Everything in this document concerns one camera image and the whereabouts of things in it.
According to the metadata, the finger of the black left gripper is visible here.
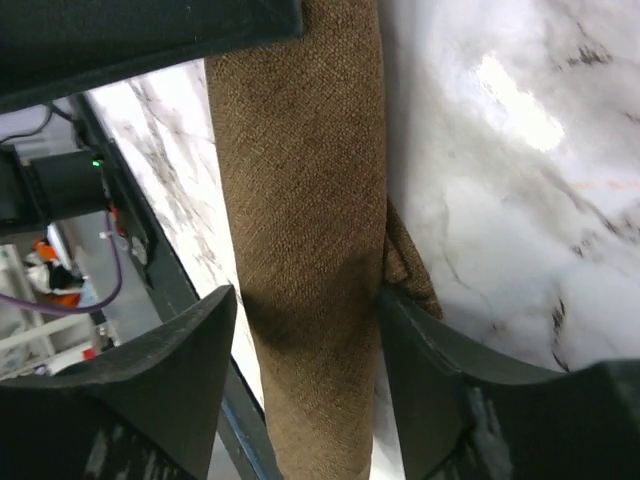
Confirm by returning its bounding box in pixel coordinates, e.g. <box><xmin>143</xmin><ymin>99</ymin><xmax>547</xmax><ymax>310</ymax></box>
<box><xmin>1</xmin><ymin>0</ymin><xmax>304</xmax><ymax>113</ymax></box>

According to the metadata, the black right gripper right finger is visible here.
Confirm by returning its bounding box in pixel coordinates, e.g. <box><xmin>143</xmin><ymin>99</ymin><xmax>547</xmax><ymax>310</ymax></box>
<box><xmin>378</xmin><ymin>288</ymin><xmax>639</xmax><ymax>479</ymax></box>

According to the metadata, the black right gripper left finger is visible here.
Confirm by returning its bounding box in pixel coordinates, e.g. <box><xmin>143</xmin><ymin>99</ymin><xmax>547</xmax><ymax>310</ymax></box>
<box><xmin>1</xmin><ymin>286</ymin><xmax>237</xmax><ymax>479</ymax></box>

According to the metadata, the brown cloth napkin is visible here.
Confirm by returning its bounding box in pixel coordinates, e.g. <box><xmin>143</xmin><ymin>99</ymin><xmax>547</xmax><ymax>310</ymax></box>
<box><xmin>205</xmin><ymin>1</ymin><xmax>442</xmax><ymax>479</ymax></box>

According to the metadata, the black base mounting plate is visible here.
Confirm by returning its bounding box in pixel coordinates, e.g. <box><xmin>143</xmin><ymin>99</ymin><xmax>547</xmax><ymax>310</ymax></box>
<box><xmin>69</xmin><ymin>93</ymin><xmax>281</xmax><ymax>479</ymax></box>

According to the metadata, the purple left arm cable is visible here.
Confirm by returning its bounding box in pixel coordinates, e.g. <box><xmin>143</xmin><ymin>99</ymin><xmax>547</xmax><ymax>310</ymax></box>
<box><xmin>0</xmin><ymin>209</ymin><xmax>125</xmax><ymax>315</ymax></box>

